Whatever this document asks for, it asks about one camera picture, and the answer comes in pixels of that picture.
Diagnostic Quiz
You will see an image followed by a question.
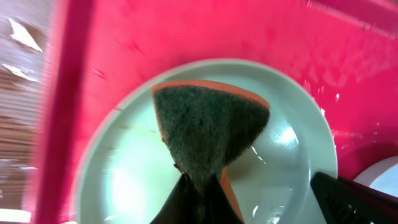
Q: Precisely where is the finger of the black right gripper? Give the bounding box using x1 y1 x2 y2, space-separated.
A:
310 172 397 224

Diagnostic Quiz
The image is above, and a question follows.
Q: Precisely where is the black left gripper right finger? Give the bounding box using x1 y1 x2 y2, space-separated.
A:
203 175 244 224

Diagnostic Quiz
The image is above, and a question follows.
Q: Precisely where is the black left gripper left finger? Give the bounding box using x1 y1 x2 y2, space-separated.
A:
150 174 205 224

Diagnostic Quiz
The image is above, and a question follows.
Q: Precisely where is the light blue plate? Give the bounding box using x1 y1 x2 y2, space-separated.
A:
75 59 338 223
354 156 398 197

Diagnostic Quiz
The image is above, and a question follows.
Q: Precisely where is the orange green sponge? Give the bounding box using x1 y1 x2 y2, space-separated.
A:
152 80 270 221

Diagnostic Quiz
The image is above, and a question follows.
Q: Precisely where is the red plastic tray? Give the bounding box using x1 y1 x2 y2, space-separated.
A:
25 0 397 223

